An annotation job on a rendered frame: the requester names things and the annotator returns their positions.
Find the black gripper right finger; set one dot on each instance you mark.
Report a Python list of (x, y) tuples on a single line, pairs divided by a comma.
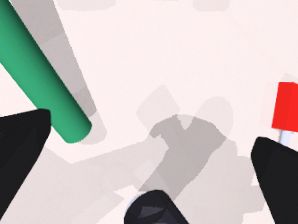
[(276, 167)]

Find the green cylindrical pole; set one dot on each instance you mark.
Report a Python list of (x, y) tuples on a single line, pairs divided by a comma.
[(21, 56)]

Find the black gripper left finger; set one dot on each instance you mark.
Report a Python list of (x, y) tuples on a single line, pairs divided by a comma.
[(22, 138)]

